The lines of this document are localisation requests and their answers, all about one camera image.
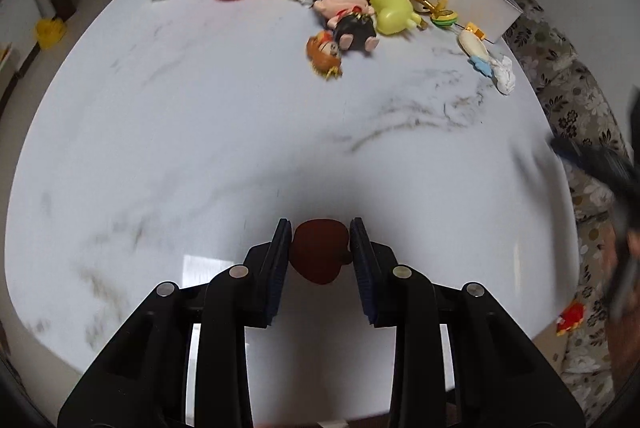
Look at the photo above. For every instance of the small brown-haired doll head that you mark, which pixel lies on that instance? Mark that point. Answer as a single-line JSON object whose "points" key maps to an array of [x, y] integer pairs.
{"points": [[324, 55]]}

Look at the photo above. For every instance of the yellow potty chair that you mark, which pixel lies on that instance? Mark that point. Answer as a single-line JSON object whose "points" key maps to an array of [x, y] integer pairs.
{"points": [[48, 32]]}

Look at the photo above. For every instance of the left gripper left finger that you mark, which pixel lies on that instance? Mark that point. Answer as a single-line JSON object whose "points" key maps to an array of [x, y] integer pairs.
{"points": [[276, 267]]}

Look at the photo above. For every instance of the yellow-green dinosaur toy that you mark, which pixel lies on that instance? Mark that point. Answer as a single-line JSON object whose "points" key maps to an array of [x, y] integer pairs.
{"points": [[395, 16]]}

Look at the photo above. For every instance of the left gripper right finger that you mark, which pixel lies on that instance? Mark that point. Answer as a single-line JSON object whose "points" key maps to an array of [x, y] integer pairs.
{"points": [[363, 260]]}

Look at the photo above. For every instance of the dark red round object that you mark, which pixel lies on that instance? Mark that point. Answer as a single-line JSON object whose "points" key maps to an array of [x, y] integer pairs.
{"points": [[320, 250]]}

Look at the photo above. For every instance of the floral sofa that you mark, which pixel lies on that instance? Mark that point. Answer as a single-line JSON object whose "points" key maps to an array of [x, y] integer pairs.
{"points": [[599, 355]]}

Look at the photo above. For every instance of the big-head doll figure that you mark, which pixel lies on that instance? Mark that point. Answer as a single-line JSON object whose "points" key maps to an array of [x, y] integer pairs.
{"points": [[351, 23]]}

